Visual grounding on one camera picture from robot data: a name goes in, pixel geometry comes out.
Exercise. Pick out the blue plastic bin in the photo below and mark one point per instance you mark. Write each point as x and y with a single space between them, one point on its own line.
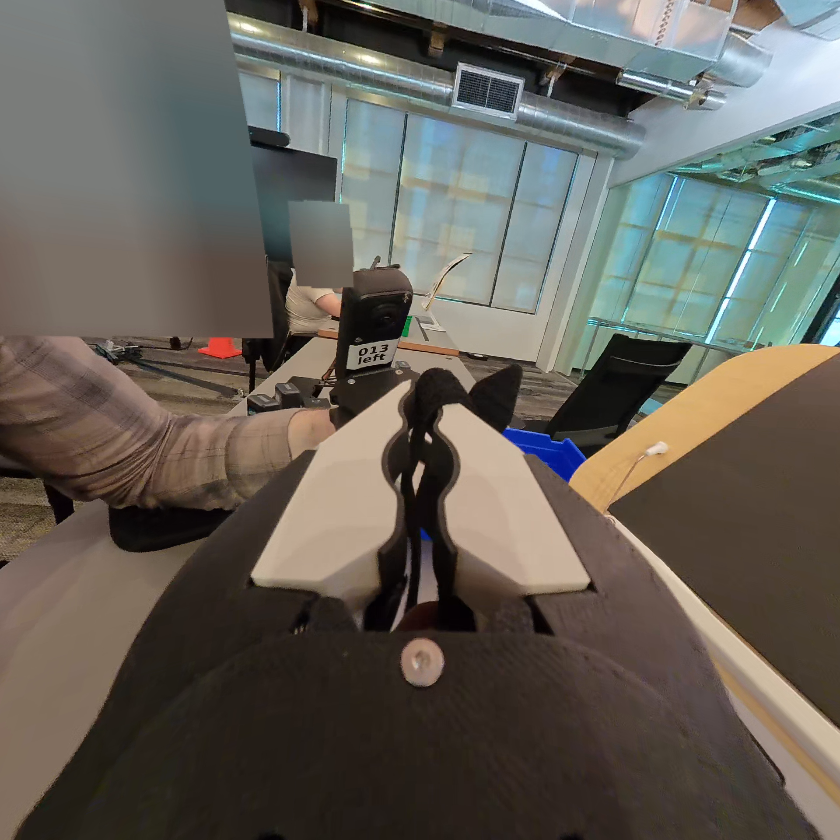
544 456

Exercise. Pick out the black monitor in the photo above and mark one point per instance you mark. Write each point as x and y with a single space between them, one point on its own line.
295 177

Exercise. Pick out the air vent grille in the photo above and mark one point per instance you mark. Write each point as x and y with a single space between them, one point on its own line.
489 90

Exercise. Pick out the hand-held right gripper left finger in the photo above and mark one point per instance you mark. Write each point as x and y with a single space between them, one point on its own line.
328 518

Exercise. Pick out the black visitor chair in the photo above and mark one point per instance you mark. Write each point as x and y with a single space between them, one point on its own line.
623 380

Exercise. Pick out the black hanging jacket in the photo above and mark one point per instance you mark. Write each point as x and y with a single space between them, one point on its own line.
275 328

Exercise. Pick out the orange traffic cone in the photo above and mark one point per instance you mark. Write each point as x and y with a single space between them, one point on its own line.
220 349

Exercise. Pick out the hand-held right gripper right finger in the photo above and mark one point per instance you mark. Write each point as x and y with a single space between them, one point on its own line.
512 518

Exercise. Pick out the round metal duct with vent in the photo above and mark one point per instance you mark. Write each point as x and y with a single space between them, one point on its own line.
367 72

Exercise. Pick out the curled white paper strip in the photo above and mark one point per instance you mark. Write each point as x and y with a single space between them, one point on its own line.
441 279

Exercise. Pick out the black battery pack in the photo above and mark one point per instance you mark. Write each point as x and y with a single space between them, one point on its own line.
289 394
262 403

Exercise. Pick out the rectangular metal duct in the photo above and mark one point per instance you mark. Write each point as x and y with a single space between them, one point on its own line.
623 33

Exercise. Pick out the black chair armrest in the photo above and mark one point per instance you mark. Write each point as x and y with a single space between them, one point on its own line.
151 528

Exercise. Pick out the black-faced wooden board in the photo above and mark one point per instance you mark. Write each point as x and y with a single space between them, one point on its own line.
754 525

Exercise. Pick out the black webcam bar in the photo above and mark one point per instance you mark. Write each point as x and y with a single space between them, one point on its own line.
269 138

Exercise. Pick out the person's left forearm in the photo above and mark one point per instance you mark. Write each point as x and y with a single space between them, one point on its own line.
164 446

